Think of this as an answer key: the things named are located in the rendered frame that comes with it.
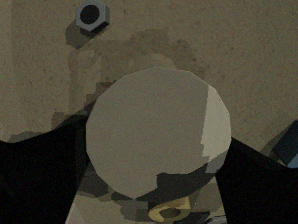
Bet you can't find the grey hex nut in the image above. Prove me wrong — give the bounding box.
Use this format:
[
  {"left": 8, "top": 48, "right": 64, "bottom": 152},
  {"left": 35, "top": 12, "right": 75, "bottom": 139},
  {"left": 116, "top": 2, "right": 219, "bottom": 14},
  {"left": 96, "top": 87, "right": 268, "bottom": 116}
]
[{"left": 76, "top": 0, "right": 110, "bottom": 34}]

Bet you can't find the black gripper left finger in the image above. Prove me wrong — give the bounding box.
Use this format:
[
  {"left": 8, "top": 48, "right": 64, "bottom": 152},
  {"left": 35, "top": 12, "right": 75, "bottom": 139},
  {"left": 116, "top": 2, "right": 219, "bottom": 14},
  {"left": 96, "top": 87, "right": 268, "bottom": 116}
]
[{"left": 0, "top": 117, "right": 90, "bottom": 224}]

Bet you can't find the small blue block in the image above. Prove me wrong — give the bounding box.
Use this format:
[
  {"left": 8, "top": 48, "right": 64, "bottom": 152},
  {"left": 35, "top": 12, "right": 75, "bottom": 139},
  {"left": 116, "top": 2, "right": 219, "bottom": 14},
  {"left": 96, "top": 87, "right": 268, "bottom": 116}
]
[{"left": 273, "top": 119, "right": 298, "bottom": 168}]

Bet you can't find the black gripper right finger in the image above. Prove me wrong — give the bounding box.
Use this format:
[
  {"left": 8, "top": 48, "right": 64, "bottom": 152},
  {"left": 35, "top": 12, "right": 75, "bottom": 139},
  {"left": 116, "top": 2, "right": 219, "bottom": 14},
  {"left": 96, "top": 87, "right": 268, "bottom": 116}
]
[{"left": 216, "top": 136, "right": 298, "bottom": 224}]

